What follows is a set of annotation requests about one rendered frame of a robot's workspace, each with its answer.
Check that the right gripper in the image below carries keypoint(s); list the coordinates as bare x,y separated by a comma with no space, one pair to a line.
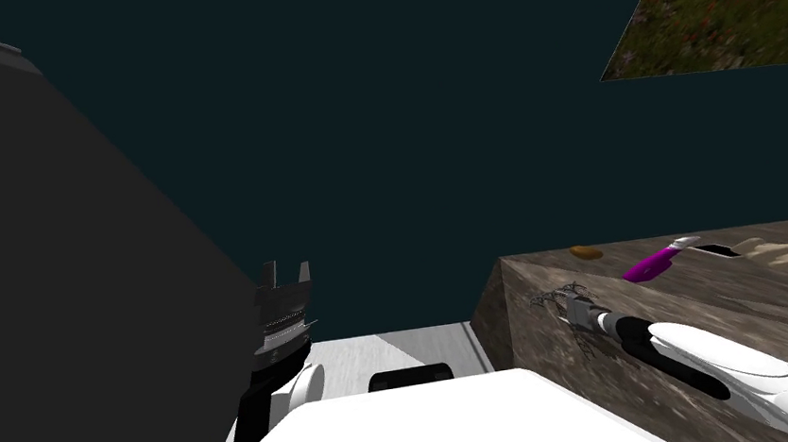
565,303

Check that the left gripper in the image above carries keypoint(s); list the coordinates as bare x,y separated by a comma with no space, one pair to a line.
286,300

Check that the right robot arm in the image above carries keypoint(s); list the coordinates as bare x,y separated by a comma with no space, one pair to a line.
733,363

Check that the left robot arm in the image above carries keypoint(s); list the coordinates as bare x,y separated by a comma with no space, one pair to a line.
265,398

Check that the brown oval food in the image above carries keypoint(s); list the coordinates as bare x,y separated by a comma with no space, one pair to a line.
586,252

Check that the purple and white utensil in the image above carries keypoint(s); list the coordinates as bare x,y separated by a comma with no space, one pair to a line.
651,265

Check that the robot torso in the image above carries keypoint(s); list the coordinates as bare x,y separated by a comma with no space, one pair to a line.
430,437

